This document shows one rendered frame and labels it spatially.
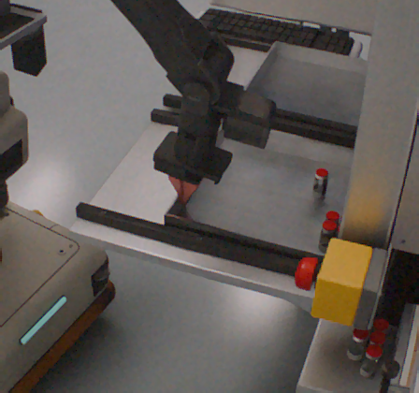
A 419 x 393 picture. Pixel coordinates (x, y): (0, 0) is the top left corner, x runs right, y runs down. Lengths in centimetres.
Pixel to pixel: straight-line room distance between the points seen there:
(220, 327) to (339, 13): 96
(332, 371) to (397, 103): 35
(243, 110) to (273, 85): 49
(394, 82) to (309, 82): 70
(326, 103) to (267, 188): 30
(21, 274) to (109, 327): 36
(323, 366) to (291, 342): 115
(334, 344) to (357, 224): 17
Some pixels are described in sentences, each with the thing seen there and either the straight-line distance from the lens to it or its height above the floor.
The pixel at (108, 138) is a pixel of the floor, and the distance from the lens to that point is 278.
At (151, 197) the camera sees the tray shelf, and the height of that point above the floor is 88.
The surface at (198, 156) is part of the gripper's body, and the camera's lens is 98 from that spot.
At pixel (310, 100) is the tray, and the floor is 88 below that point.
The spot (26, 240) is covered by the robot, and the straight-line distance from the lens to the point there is 196.
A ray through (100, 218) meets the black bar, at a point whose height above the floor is 89.
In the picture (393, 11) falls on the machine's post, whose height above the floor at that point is 132.
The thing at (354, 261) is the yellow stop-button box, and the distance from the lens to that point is 81.
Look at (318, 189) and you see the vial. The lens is 111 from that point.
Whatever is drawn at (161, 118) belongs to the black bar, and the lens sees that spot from 127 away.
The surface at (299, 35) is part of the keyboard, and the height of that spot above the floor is 83.
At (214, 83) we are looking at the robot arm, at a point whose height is 115.
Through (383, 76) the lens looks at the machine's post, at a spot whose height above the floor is 125.
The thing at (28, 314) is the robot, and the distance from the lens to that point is 177.
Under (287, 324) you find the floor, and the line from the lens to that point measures 208.
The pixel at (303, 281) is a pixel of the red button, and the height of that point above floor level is 100.
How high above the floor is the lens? 159
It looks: 39 degrees down
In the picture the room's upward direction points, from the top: 1 degrees clockwise
